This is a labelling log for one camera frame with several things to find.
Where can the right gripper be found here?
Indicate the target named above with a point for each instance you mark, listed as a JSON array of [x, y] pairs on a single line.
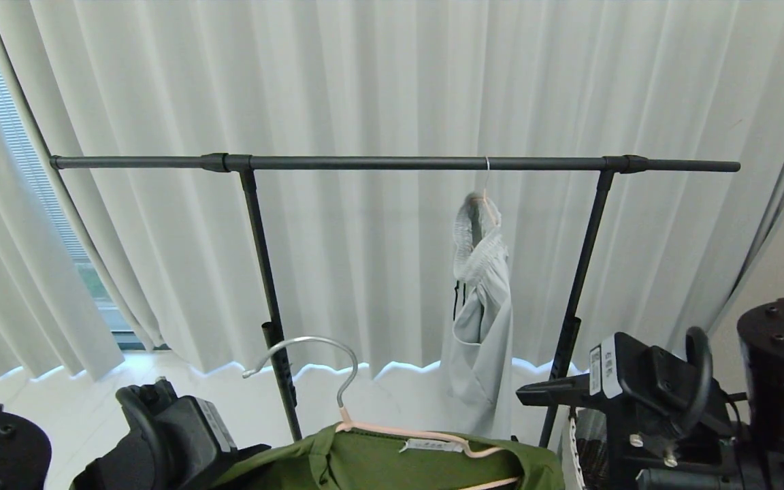
[[630, 367]]

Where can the pale grey shorts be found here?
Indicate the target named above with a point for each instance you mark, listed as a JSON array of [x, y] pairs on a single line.
[[487, 340]]

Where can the pink clothes hanger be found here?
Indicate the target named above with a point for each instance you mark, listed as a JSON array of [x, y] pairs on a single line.
[[479, 200], [392, 431]]

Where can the olive green garment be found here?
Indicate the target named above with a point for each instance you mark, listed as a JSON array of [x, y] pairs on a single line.
[[378, 469]]

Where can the white laundry basket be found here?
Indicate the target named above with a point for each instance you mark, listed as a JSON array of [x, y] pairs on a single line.
[[574, 449]]

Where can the black clothes rack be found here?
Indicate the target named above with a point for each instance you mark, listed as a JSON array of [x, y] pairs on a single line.
[[365, 163]]

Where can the white curtain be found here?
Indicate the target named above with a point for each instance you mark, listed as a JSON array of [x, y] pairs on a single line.
[[365, 68], [11, 272]]

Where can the window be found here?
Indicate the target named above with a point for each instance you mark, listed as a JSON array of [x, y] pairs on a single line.
[[7, 102]]

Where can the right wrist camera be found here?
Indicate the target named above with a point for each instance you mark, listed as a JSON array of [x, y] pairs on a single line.
[[664, 381]]

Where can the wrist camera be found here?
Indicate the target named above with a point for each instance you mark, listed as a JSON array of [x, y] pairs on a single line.
[[188, 435], [664, 381]]

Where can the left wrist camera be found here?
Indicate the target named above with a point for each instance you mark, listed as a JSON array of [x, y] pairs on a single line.
[[188, 435]]

